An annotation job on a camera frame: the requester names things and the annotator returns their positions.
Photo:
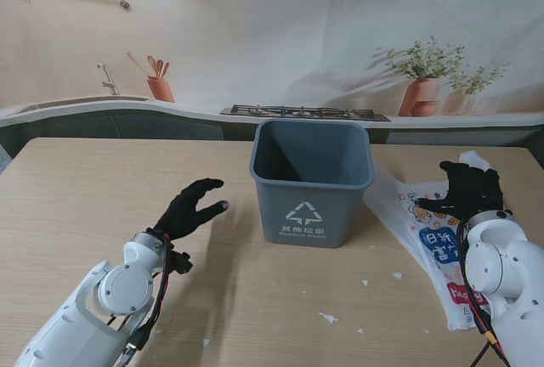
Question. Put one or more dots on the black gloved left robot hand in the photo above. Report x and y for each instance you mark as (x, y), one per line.
(183, 214)

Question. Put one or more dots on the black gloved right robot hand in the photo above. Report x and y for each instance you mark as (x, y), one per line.
(472, 193)

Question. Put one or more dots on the white printed plastic bag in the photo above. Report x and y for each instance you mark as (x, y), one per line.
(429, 252)

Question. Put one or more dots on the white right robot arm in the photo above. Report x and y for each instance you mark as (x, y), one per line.
(510, 265)

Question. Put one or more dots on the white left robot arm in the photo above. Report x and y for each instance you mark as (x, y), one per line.
(123, 286)

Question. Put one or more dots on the grey plastic waste bin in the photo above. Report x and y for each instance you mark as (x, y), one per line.
(306, 214)

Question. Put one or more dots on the large white paper scrap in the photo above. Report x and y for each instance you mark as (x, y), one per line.
(329, 318)

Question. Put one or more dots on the printed kitchen backdrop cloth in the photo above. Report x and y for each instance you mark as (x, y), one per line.
(297, 23)

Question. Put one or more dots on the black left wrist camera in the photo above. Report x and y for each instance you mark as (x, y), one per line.
(180, 263)

